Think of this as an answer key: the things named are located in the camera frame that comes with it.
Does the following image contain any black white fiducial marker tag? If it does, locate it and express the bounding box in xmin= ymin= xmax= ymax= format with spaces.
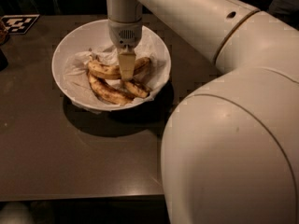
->
xmin=1 ymin=14 xmax=40 ymax=35

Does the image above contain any brown object at left edge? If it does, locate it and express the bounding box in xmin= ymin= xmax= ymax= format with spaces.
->
xmin=0 ymin=20 xmax=9 ymax=45

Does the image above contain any dark object at left edge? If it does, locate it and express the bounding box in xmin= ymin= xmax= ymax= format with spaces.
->
xmin=0 ymin=49 xmax=8 ymax=71

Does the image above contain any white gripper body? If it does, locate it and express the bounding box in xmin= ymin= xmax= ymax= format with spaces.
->
xmin=108 ymin=20 xmax=142 ymax=49

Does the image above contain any white round bowl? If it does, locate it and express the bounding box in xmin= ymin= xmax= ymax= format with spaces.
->
xmin=51 ymin=19 xmax=172 ymax=112

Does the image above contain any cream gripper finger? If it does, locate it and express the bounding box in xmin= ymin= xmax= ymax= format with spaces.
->
xmin=118 ymin=47 xmax=136 ymax=81

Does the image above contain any spotted yellow banana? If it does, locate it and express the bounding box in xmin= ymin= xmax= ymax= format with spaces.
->
xmin=87 ymin=57 xmax=151 ymax=80

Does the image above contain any white paper napkin liner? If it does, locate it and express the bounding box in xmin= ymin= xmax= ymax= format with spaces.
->
xmin=64 ymin=28 xmax=171 ymax=112

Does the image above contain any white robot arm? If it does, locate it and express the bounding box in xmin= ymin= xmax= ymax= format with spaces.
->
xmin=107 ymin=0 xmax=299 ymax=224

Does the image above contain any lower left spotted banana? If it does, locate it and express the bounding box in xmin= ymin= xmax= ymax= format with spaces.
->
xmin=87 ymin=73 xmax=135 ymax=105

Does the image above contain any right back spotted banana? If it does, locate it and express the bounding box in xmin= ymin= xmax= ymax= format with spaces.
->
xmin=123 ymin=79 xmax=150 ymax=98

